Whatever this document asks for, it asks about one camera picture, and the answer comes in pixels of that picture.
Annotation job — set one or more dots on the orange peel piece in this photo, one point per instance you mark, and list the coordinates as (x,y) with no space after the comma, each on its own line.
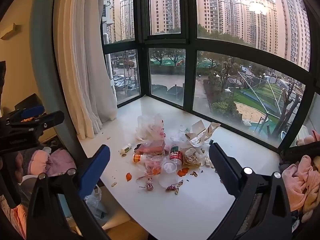
(183,172)
(128,177)

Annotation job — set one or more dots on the pink fleece garment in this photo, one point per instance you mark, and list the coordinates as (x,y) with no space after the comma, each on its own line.
(57,160)

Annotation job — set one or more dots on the pink plush toy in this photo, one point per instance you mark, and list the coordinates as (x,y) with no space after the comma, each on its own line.
(306,138)

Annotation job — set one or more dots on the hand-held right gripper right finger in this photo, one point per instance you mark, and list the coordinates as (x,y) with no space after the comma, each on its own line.
(218,161)

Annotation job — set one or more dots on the wooden wall shelf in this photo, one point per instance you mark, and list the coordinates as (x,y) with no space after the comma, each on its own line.
(11,31)

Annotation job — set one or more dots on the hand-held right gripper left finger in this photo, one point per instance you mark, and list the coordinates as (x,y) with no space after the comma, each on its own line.
(98,160)

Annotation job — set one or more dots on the red printed clear plastic bag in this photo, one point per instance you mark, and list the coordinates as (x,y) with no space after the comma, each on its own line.
(150,126)

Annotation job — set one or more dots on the plastic bag of peanut shells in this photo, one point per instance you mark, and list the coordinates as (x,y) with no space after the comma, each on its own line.
(192,156)

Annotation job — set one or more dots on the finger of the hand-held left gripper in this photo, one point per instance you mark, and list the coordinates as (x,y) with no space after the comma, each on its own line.
(32,111)
(50,120)

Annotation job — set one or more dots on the small white green-label bottle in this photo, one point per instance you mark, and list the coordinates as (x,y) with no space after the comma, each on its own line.
(125,149)

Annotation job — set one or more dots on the torn paper packaging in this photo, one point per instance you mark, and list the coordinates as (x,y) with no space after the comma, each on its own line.
(197,130)

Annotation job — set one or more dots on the pink orange cloth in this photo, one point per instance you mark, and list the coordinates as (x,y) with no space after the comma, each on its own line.
(15,217)

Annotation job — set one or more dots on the clear plastic cup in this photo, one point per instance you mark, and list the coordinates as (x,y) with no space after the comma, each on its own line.
(168,166)

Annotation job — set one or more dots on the clear water bottle red label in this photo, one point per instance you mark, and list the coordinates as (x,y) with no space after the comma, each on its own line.
(175,155)

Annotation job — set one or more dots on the red yellow snack wrapper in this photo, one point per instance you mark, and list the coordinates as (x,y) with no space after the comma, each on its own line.
(154,170)

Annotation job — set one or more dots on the white sheer curtain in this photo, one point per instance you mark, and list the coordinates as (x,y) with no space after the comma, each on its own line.
(82,67)

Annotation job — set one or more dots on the peach pink towel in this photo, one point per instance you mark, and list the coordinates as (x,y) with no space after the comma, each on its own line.
(300,182)

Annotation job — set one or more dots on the orange pill bottle white cap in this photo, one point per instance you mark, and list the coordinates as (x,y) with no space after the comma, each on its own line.
(137,157)

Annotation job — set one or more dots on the pink mauve fleece towel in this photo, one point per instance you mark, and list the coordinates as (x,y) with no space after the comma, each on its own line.
(150,151)

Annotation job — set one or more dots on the large translucent plastic bag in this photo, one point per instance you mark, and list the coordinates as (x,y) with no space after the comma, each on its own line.
(93,200)

